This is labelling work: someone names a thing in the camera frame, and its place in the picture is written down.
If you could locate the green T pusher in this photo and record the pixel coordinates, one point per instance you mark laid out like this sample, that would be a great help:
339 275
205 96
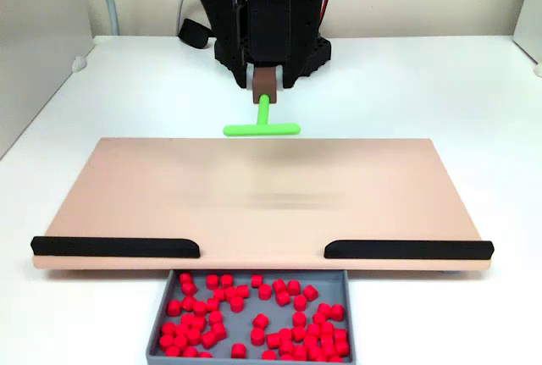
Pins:
262 128

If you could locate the beige rectangular board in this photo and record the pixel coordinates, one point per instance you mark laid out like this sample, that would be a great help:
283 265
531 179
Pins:
271 221

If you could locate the grey rectangular tray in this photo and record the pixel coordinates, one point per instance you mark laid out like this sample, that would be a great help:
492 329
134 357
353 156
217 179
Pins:
243 327

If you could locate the small white bracket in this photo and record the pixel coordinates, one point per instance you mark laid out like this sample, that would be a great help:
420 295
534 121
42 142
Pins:
538 69
79 63

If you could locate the black edge rail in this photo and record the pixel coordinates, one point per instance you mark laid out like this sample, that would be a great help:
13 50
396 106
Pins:
406 250
110 247

